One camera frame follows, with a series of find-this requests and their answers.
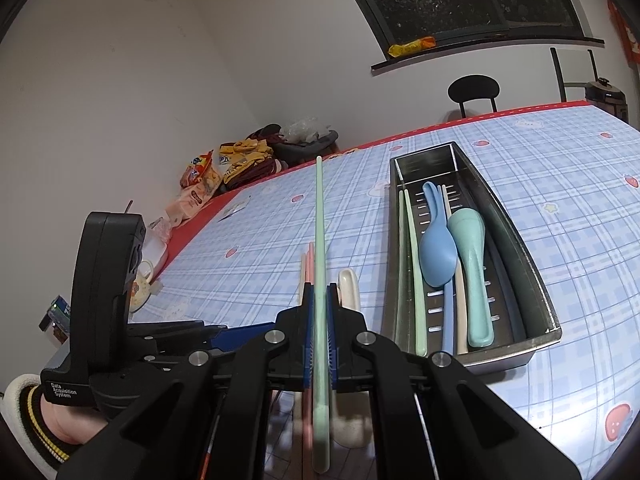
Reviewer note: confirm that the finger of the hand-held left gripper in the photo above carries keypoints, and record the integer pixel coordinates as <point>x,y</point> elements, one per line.
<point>175,327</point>
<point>240,340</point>

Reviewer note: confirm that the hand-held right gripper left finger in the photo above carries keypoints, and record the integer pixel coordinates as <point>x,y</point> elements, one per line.
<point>308,330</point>

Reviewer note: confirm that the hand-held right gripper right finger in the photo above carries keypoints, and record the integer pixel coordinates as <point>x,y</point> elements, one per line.
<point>333,330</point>

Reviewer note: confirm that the cream plastic spoon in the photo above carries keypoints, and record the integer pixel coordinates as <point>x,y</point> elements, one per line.
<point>350,290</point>

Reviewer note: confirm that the beige chopstick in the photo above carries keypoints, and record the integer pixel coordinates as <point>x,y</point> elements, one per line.
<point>461,320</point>
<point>302,280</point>

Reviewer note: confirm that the pink chopstick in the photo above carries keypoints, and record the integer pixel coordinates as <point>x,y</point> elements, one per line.
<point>309,265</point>

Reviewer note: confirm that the green chopstick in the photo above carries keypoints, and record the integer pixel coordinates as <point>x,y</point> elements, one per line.
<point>415,270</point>
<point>320,220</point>

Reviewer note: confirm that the blue chopstick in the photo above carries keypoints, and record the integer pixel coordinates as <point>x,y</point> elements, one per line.
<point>447,330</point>

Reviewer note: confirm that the blue plastic spoon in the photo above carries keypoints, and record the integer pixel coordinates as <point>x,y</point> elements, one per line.
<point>437,255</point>

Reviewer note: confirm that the green plastic spoon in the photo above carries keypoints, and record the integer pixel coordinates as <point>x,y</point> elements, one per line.
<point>472,280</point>

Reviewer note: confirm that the metal utensil tray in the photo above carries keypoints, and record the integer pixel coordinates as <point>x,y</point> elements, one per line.
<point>525,270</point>

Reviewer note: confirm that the person's left forearm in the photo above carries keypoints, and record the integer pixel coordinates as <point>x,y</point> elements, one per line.
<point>60,425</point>

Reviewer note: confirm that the cream mug with yellow rim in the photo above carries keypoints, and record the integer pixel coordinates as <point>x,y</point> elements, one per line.
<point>141,290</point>

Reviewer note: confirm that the small clear sachet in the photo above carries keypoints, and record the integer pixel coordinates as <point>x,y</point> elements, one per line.
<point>156,287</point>

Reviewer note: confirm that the peach snack bag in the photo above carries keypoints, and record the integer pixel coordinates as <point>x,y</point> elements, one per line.
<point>187,205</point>

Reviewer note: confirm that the small clear packet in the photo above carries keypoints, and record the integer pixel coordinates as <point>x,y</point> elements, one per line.
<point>235,208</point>

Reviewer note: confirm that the orange snack bag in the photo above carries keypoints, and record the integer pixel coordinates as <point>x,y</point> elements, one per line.
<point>200,170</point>

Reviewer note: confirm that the black bag with plastic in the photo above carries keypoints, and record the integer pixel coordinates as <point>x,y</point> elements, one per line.
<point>310,147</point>

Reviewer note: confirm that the yellow garment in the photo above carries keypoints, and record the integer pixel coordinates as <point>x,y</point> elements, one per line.
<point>245,157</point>

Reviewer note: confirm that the clear plastic bag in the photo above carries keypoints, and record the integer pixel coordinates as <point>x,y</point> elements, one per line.
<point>300,129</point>

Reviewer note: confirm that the blue plaid tablecloth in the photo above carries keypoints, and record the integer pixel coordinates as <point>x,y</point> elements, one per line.
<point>550,185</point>

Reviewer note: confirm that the black chair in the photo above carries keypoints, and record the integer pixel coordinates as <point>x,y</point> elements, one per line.
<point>472,89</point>

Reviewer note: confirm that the yellow orange package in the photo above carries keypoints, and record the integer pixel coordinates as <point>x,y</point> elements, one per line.
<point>412,46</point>

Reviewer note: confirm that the dark window sill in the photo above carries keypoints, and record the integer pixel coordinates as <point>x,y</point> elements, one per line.
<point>475,55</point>

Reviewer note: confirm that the black metal rack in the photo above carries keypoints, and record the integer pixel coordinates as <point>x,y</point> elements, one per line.
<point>557,72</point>

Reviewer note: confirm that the black rice cooker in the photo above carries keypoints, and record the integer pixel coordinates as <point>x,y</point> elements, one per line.
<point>606,100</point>

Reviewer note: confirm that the red printed cloth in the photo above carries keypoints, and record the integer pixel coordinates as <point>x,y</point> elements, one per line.
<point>625,35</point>

